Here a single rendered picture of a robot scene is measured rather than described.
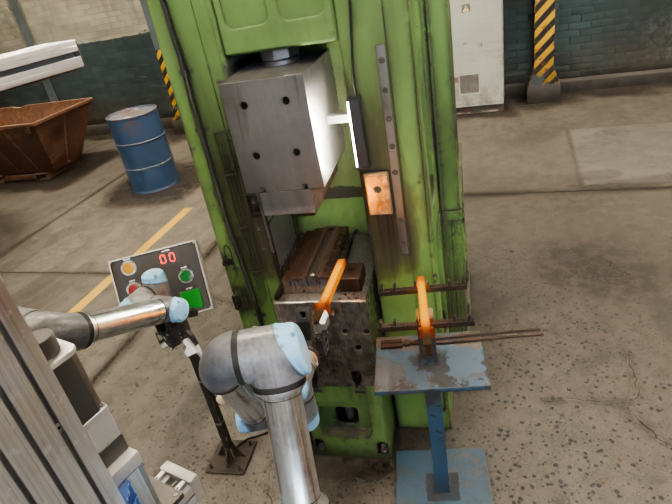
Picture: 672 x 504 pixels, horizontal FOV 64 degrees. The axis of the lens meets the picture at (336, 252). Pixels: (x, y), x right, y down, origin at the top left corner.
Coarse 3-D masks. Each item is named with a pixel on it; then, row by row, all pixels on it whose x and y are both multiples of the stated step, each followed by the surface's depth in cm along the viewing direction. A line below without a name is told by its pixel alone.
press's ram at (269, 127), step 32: (256, 64) 203; (288, 64) 191; (320, 64) 194; (224, 96) 182; (256, 96) 180; (288, 96) 178; (320, 96) 192; (256, 128) 186; (288, 128) 184; (320, 128) 191; (256, 160) 192; (288, 160) 190; (320, 160) 189; (256, 192) 199
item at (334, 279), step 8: (336, 264) 194; (344, 264) 195; (336, 272) 188; (328, 280) 184; (336, 280) 183; (328, 288) 179; (328, 296) 174; (320, 304) 169; (328, 304) 169; (320, 312) 165; (328, 312) 169
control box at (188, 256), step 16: (192, 240) 212; (128, 256) 209; (144, 256) 209; (160, 256) 210; (176, 256) 210; (192, 256) 211; (112, 272) 208; (176, 272) 210; (192, 272) 211; (176, 288) 210; (192, 288) 211; (208, 288) 212; (208, 304) 211
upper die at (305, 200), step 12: (336, 168) 231; (264, 192) 198; (276, 192) 197; (288, 192) 196; (300, 192) 195; (312, 192) 195; (324, 192) 211; (264, 204) 201; (276, 204) 200; (288, 204) 199; (300, 204) 198; (312, 204) 197
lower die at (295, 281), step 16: (304, 240) 244; (320, 240) 237; (304, 256) 229; (336, 256) 224; (288, 272) 222; (304, 272) 218; (320, 272) 215; (288, 288) 218; (304, 288) 217; (320, 288) 215
